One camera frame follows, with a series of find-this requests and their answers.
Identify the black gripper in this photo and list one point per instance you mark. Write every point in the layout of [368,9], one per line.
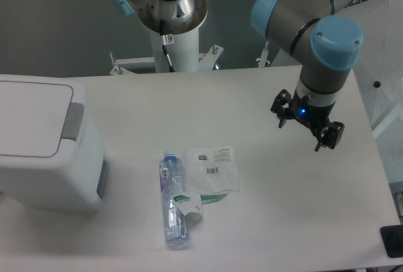
[328,134]

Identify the white trash can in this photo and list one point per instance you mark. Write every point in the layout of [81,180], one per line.
[73,179]

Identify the white trash can lid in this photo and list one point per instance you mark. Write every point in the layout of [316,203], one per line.
[37,116]

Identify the clear plastic packaging bag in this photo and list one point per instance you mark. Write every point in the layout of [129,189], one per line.
[212,170]

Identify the black device at edge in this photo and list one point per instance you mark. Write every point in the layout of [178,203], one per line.
[392,240]

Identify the clear plastic water bottle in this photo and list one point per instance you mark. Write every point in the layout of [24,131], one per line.
[172,183]

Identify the torn green white wrapper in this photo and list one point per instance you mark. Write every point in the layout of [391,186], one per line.
[191,205]

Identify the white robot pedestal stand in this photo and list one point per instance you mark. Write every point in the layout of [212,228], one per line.
[171,53]

